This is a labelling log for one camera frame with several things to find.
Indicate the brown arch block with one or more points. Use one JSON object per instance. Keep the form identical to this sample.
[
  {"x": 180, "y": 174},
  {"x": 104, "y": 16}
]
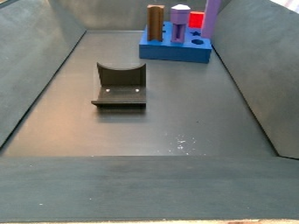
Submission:
[{"x": 155, "y": 22}]

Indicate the purple hexagon-top block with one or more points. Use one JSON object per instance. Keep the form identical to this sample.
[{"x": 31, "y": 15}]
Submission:
[{"x": 179, "y": 19}]

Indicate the blue shape-sorter base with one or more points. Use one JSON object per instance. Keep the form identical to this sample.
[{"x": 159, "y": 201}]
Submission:
[{"x": 194, "y": 50}]

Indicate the purple double-square block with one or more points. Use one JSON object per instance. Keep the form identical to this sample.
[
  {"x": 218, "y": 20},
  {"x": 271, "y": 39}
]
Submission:
[{"x": 212, "y": 6}]

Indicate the black curved holder stand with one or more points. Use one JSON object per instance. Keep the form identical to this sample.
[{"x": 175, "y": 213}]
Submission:
[{"x": 122, "y": 87}]

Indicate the red rounded block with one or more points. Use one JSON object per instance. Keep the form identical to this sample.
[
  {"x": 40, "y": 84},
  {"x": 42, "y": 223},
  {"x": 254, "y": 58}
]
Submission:
[{"x": 196, "y": 17}]

